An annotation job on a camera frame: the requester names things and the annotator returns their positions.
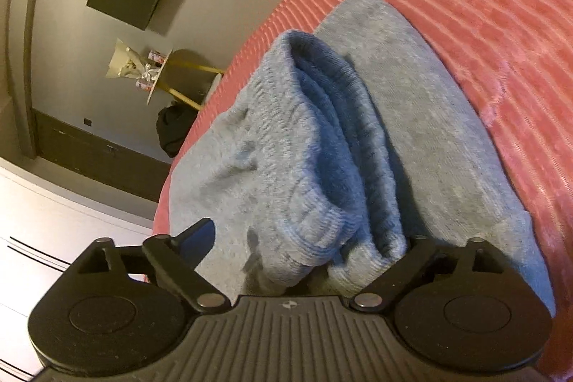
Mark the wrapped flower bouquet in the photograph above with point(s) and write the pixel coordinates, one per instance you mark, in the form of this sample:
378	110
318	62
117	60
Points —
125	62

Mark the white wardrobe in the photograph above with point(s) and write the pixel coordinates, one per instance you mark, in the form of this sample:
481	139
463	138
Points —
44	230

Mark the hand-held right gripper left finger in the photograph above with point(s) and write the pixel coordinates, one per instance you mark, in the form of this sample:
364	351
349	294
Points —
197	243

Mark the small pink can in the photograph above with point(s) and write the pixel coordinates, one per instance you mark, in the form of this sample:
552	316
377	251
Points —
144	85
159	55

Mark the grey pants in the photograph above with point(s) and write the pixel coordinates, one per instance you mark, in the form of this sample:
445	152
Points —
425	140

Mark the yellow side table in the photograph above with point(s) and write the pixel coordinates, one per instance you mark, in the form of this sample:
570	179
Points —
183	60

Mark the pink ribbed blanket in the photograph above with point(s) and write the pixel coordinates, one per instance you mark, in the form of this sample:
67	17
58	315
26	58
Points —
492	6

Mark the black bag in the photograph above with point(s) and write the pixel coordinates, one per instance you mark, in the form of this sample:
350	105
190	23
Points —
174	131

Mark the dark wooden door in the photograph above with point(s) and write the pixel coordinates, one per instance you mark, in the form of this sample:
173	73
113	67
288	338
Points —
98	158

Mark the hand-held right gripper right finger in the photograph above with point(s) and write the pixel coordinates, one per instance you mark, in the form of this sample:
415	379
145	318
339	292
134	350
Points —
403	274

